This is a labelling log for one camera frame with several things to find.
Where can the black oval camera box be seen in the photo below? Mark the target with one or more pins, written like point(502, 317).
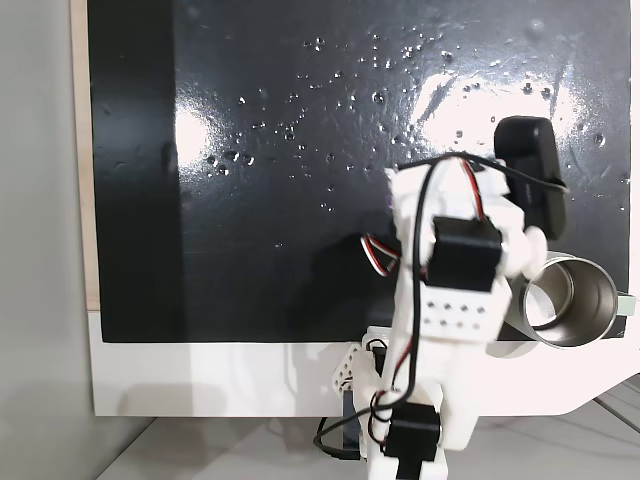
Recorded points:
point(532, 165)

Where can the glossy black mat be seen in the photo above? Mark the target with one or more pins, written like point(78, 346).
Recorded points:
point(280, 175)

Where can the pale green plastic piece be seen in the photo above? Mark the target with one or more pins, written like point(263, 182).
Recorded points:
point(629, 304)

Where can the metal cup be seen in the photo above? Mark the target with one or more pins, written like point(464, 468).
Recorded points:
point(585, 310)

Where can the white perforated bracket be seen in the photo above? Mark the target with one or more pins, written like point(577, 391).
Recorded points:
point(345, 370)

